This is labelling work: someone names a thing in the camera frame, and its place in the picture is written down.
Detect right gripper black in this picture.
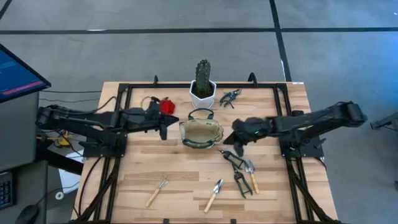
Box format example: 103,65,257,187
223,117,276,157

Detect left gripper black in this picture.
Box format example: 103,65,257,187
119,96,180,141

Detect red gardening glove black cuff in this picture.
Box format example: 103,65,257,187
152,96,176,116

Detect green-handled pruning shears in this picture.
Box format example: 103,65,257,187
216,147,246,170

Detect wide wooden-handled trowel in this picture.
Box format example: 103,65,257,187
244,158,261,195

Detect beige green-trimmed gardening bag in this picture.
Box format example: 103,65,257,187
178,107,224,149

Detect long green-handled garden scissors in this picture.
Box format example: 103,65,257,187
231,164,254,199

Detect wooden-handled hand rake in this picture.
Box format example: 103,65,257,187
145,176,170,208

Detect white faceted plant pot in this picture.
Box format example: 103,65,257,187
189,79,217,110

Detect small dark green pruners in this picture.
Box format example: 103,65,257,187
219,88,243,109

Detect green cactus plant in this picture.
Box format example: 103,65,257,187
195,59,211,96

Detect yellow clamp tool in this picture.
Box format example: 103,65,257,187
37,130,73,149

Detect black stand base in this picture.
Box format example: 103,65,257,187
35,136,85,175

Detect grey metal stand leg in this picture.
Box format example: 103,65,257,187
369,111,398,131

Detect blue-screen monitor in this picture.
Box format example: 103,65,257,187
0,43,52,103

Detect black computer mouse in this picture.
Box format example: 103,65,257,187
14,204,40,224

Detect black keyboard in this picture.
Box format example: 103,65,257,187
0,170,16,210

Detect black metal table frame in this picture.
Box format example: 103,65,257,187
70,72,343,224

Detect narrow wooden-handled trowel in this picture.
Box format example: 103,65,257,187
203,179,224,214

